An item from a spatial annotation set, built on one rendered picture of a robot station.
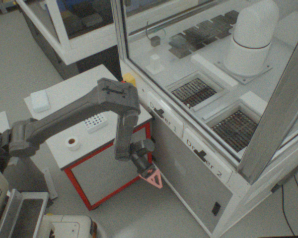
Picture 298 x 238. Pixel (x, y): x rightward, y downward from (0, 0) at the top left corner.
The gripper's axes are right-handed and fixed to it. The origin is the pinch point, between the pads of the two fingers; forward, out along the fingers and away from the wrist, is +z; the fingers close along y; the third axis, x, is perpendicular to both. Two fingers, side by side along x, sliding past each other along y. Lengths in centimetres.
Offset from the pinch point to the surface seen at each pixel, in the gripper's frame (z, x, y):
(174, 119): -16.9, -27.3, 8.5
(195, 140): -4.7, -26.4, -1.4
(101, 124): -36, 0, 36
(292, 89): -15, -33, -57
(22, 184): -33, 63, 86
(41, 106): -65, 21, 54
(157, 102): -28.1, -28.2, 17.2
